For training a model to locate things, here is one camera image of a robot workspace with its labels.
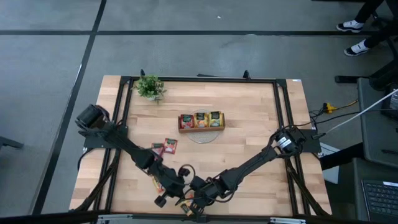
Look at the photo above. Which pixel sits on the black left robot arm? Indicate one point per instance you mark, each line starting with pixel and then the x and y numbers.
pixel 130 147

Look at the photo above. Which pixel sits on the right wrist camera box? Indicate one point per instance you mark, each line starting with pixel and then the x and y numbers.
pixel 197 183

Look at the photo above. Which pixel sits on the red strawberry tea packet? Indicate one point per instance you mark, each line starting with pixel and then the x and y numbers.
pixel 186 121
pixel 157 147
pixel 170 146

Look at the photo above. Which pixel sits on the wooden tea organizer box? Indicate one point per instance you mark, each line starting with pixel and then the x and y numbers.
pixel 201 130

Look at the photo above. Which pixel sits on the gray floor object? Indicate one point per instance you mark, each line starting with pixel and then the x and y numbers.
pixel 9 142

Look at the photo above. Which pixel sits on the white paper sheet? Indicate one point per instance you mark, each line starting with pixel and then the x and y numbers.
pixel 330 174

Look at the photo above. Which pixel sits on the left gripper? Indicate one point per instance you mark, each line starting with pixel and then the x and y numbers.
pixel 174 186

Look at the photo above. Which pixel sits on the round woven placemat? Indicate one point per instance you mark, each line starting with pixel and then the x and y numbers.
pixel 202 138

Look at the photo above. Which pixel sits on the gray side desk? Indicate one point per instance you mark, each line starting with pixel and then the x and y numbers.
pixel 373 140

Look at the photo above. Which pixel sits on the black chair base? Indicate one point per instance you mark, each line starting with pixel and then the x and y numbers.
pixel 385 76

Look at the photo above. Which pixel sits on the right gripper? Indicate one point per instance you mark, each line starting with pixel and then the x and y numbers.
pixel 211 190

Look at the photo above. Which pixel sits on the person's white shoe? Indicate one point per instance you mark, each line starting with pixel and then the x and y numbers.
pixel 357 48
pixel 351 26

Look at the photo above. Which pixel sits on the black table frame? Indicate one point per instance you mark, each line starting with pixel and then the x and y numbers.
pixel 217 80

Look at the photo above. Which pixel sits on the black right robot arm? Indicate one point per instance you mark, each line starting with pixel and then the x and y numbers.
pixel 255 161

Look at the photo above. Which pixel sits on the orange mango tea packet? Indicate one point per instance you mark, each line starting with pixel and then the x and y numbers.
pixel 186 208
pixel 157 185
pixel 201 119

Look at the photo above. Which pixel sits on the silver metal bracket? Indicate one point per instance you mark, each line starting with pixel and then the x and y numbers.
pixel 116 218
pixel 287 220

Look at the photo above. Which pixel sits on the green plant in white pot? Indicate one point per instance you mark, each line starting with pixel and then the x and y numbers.
pixel 150 87

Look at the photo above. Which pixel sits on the person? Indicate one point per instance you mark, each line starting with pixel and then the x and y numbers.
pixel 377 31

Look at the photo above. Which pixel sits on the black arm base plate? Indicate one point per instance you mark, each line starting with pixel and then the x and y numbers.
pixel 93 143
pixel 313 141

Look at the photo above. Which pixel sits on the laptop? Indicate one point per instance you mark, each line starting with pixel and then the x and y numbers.
pixel 381 199

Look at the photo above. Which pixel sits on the yellow lemon tea packet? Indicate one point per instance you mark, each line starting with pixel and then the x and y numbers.
pixel 215 119

